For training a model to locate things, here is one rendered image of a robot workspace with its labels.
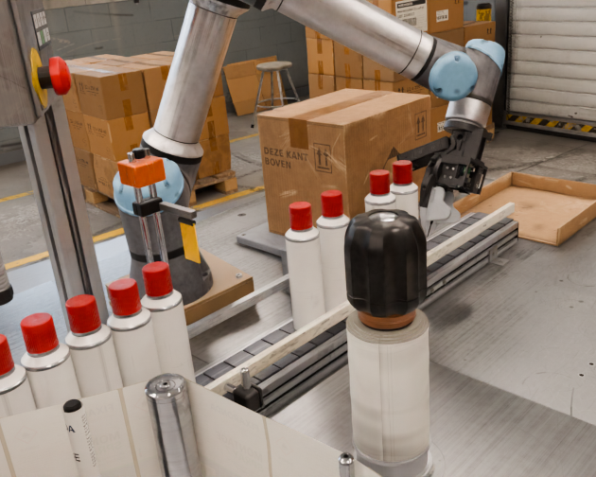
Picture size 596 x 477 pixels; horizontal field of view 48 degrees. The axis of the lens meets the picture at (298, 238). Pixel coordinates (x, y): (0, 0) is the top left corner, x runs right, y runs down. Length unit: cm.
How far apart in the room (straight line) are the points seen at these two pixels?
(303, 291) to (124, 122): 325
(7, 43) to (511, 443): 68
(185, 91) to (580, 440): 82
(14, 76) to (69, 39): 572
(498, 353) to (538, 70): 463
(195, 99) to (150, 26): 552
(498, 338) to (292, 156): 56
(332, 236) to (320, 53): 396
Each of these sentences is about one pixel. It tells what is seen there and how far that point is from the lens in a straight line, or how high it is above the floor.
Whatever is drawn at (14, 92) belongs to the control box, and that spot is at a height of 132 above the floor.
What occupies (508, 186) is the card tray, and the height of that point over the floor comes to 83.
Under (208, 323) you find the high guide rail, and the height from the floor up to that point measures 96.
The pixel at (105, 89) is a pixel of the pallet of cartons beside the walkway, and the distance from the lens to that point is 411.
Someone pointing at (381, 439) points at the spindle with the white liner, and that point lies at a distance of 74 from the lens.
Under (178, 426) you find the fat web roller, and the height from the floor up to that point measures 103.
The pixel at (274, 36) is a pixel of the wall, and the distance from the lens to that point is 749.
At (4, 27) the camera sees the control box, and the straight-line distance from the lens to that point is 71.
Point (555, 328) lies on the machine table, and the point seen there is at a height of 83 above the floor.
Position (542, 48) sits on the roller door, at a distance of 562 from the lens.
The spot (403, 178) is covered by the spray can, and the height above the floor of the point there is 106.
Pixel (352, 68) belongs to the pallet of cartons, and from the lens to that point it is 472.
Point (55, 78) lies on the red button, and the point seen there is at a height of 133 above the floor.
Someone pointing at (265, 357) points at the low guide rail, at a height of 91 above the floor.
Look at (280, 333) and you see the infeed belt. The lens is 106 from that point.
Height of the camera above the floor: 141
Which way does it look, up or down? 22 degrees down
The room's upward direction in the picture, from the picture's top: 5 degrees counter-clockwise
